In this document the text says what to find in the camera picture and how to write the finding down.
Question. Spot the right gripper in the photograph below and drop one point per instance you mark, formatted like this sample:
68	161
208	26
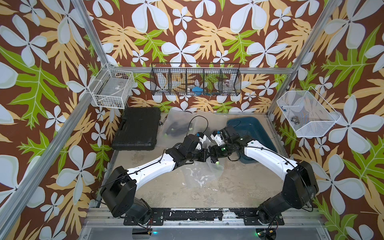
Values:
214	152

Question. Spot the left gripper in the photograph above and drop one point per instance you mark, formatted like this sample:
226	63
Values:
203	156

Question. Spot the clear zip-top bag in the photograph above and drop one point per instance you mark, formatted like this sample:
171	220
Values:
208	123
172	117
204	171

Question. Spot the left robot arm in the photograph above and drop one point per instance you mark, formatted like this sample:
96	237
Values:
120	189

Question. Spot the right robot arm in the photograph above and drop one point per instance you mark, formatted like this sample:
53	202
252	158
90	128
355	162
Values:
300	185

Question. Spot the teal plastic bin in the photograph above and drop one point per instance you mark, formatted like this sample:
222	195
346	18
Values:
252	127

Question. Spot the black tool case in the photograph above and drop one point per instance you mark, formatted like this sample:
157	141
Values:
138	129

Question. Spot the white mesh basket right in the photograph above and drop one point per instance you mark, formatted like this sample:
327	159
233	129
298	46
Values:
308	112

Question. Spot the black wire basket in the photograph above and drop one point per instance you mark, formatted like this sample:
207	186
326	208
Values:
194	79

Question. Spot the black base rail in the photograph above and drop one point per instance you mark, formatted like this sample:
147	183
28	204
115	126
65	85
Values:
249	216

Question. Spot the white wire basket left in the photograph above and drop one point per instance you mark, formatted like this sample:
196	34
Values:
111	87

